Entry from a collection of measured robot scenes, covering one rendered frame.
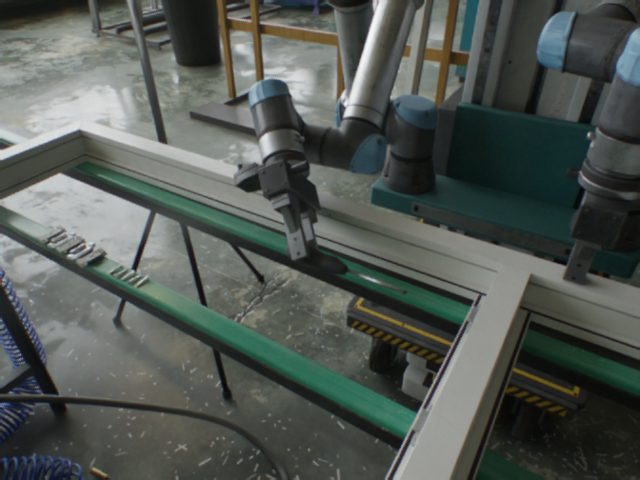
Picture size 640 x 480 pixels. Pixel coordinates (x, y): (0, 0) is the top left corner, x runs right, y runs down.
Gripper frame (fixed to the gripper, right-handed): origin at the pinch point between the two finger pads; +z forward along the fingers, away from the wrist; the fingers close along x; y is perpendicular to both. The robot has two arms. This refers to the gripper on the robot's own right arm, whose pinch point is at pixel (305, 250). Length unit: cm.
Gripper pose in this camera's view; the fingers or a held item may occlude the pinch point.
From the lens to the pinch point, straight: 77.0
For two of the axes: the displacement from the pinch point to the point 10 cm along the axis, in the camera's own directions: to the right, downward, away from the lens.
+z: 2.2, 9.2, -3.1
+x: 3.7, 2.2, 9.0
